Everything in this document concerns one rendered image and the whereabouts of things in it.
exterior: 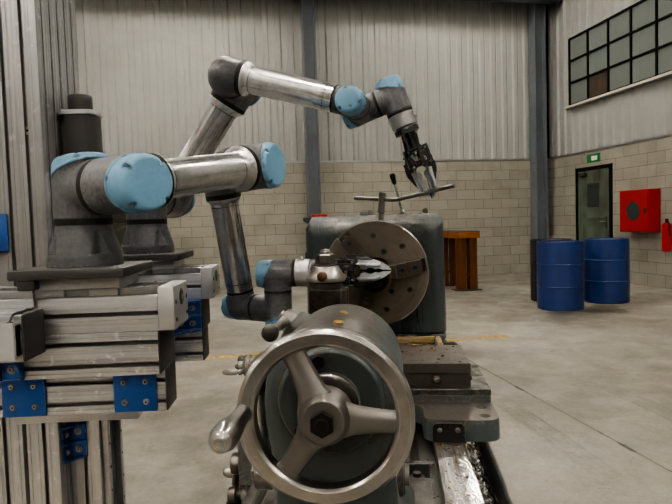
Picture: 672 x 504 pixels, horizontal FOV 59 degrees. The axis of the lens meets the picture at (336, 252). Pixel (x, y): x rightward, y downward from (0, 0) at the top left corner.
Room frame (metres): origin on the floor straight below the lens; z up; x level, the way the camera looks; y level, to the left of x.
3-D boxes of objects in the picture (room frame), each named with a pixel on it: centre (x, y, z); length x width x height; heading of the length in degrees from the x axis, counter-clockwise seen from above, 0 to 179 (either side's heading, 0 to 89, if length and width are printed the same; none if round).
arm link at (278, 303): (1.62, 0.18, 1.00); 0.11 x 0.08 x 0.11; 59
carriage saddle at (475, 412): (1.12, -0.05, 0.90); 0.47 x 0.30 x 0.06; 84
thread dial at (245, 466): (1.01, 0.16, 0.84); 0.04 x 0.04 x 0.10; 84
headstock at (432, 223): (2.20, -0.14, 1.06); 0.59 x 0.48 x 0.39; 174
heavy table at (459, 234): (10.61, -2.07, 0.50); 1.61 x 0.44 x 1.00; 11
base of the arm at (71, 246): (1.25, 0.53, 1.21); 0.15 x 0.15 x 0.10
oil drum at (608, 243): (8.19, -3.76, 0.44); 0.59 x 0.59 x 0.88
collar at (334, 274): (1.18, 0.02, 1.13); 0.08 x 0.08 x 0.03
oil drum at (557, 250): (7.72, -2.94, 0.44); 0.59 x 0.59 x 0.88
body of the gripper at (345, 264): (1.58, 0.01, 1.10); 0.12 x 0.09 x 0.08; 83
